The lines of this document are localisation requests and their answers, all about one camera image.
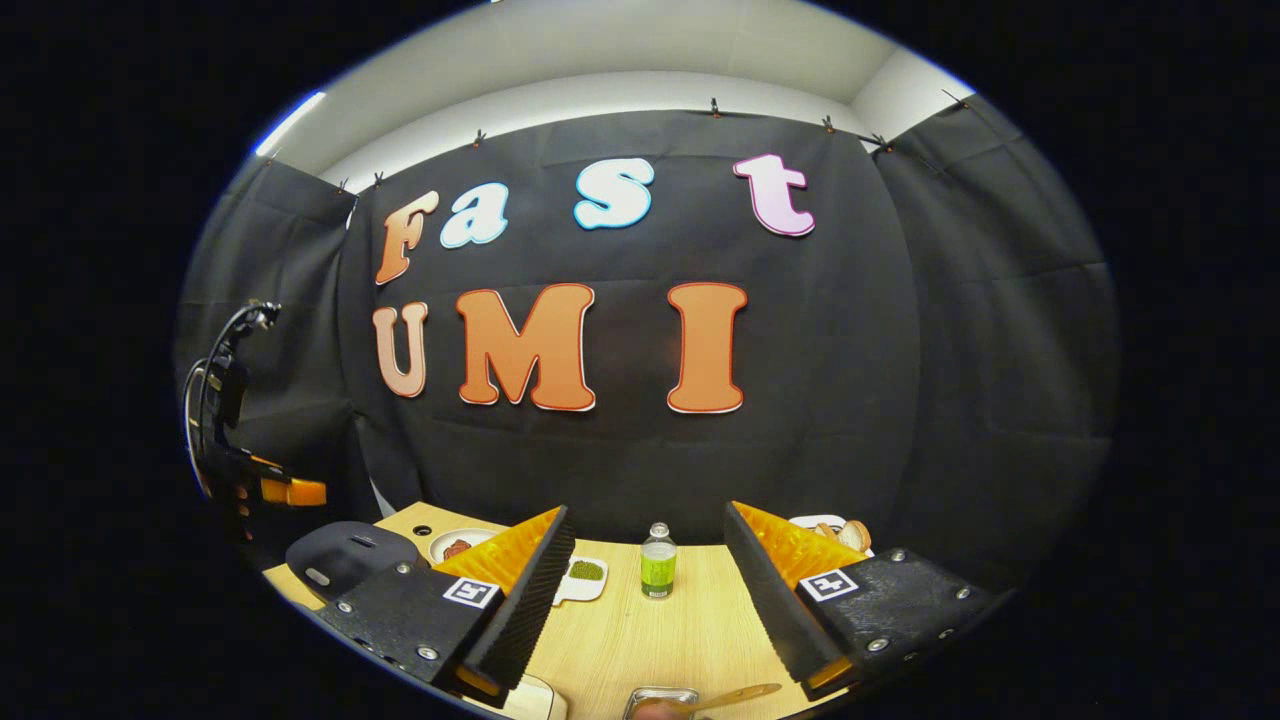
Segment metal chopstick holder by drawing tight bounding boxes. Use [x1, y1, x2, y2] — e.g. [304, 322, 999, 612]
[622, 686, 701, 720]

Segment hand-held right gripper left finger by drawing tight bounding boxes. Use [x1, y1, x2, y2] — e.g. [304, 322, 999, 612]
[316, 504, 579, 710]

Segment white toaster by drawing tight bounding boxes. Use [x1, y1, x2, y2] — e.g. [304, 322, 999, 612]
[788, 514, 876, 559]

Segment white divided dish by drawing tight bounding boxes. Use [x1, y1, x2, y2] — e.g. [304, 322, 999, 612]
[553, 556, 609, 607]

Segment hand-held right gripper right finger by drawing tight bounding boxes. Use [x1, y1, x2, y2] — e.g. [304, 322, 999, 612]
[724, 499, 998, 703]

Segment green drink bottle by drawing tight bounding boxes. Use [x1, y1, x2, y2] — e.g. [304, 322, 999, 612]
[640, 522, 678, 601]

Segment black backdrop cloth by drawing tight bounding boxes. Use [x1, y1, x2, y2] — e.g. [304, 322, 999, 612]
[175, 95, 1121, 601]

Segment brown wooden spoon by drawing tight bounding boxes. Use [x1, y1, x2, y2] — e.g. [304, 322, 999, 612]
[635, 683, 784, 720]

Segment white round plate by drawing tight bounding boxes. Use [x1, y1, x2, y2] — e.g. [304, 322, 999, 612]
[428, 528, 501, 566]

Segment black silver rice cooker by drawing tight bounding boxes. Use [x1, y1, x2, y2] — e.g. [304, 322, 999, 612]
[285, 520, 423, 604]

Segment clear plastic container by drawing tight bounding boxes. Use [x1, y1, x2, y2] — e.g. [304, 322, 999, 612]
[470, 672, 569, 720]

